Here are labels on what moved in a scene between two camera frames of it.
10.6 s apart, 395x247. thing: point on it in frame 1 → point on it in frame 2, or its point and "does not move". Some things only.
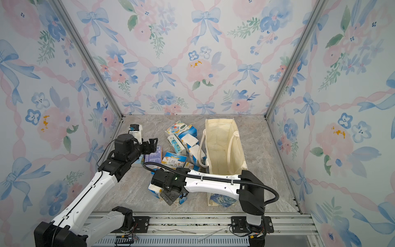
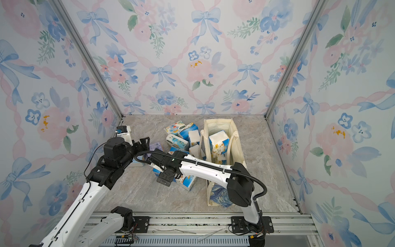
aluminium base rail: [207, 229] does not move
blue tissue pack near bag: [197, 155] does not move
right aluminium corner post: [318, 7] does not move
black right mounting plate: [239, 225] does not move
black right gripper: [167, 196] → [164, 178]
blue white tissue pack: [156, 190] → [219, 143]
